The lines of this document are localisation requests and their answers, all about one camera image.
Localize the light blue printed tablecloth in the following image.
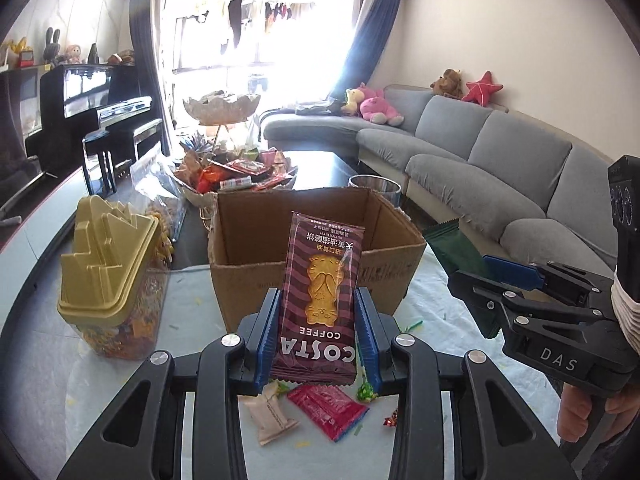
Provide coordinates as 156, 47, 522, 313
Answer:
65, 240, 568, 480

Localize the brown striped biscuit packet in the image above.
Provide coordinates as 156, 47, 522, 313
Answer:
270, 211, 368, 386

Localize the black upright piano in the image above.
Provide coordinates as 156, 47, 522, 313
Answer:
25, 62, 163, 181

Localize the red snack packet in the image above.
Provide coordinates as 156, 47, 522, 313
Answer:
286, 384, 371, 442

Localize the blue curtain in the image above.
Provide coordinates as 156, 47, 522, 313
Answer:
327, 0, 405, 103
125, 0, 173, 156

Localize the grey sectional sofa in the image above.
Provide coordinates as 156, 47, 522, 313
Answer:
262, 87, 631, 281

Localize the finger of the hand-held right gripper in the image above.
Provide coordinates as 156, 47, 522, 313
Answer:
482, 255, 613, 309
447, 270, 541, 343

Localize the black piano bench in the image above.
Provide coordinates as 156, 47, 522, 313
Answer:
82, 119, 166, 196

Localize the person's right hand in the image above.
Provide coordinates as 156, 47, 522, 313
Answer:
556, 382, 640, 445

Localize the red star pillow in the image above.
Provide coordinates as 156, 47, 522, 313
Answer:
461, 71, 503, 107

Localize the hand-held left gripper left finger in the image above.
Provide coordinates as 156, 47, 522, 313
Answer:
56, 287, 283, 480

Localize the flat screen television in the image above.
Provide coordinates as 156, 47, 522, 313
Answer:
0, 67, 56, 211

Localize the clear plastic bag of snacks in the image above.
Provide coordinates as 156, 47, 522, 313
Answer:
131, 150, 188, 241

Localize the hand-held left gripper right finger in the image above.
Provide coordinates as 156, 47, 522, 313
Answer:
354, 287, 581, 480

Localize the beige snack packet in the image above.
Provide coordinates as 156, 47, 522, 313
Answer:
243, 382, 301, 447

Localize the yellow plush toy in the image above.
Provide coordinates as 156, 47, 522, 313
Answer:
341, 88, 364, 117

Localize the white tiered snack stand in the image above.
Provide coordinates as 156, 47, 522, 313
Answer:
172, 91, 301, 221

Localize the cardboard box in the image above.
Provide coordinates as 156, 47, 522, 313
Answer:
207, 187, 427, 333

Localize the row of hanging clothes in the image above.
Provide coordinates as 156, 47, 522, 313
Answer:
175, 0, 321, 53

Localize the gold ornament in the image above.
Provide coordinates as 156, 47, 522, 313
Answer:
0, 37, 36, 67

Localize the clear container with yellow lid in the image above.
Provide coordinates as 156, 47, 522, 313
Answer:
56, 195, 173, 361

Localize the brown plush toy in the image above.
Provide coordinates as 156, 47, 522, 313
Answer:
431, 68, 465, 100

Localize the dark green snack packet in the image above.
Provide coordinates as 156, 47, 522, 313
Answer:
422, 217, 503, 340

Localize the grey rabbit figure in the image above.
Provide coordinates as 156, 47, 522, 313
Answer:
42, 27, 63, 66

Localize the pile of assorted snacks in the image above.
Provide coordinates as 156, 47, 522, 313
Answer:
175, 147, 298, 193

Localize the pink plush toy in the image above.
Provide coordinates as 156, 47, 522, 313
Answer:
357, 85, 405, 127

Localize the metal waste bin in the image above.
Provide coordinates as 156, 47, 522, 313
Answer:
349, 174, 402, 208

